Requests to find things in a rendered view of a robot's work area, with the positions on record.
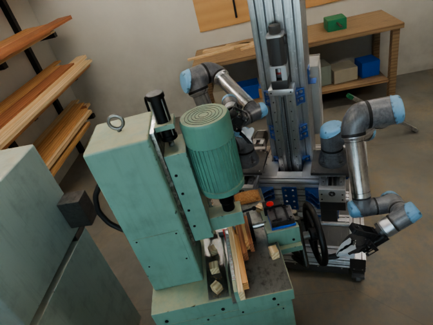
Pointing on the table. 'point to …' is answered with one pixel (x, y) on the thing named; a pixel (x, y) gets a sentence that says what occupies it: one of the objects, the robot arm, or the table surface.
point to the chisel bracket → (235, 216)
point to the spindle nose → (227, 204)
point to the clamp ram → (254, 226)
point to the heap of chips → (245, 197)
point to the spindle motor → (212, 150)
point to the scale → (229, 255)
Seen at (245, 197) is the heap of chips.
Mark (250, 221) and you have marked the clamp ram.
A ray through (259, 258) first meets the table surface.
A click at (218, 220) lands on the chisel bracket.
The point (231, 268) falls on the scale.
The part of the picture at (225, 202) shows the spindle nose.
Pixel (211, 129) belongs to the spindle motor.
